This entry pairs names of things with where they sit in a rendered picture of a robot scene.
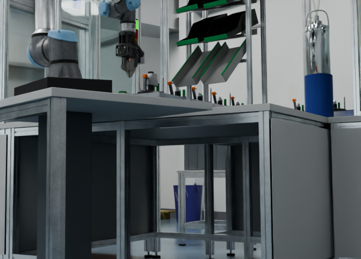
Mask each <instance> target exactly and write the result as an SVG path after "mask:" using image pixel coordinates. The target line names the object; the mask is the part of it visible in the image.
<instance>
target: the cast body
mask: <svg viewBox="0 0 361 259"><path fill-rule="evenodd" d="M147 75H148V78H149V79H147V86H148V85H153V86H154V87H156V86H158V80H157V74H154V72H153V71H149V72H148V73H147Z"/></svg>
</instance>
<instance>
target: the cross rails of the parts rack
mask: <svg viewBox="0 0 361 259"><path fill-rule="evenodd" d="M245 3H246V0H241V1H234V2H231V3H228V4H225V5H221V6H216V7H213V8H209V9H204V7H202V8H200V9H196V10H192V11H190V13H192V12H198V11H204V10H210V9H217V8H222V7H227V6H233V5H239V4H245ZM254 28H261V25H260V24H258V25H254V26H252V27H251V29H254ZM243 37H246V33H243V34H236V35H234V36H232V37H230V38H228V39H236V38H243ZM228 39H224V40H228ZM200 43H205V41H204V40H203V41H201V42H199V43H196V44H200Z"/></svg>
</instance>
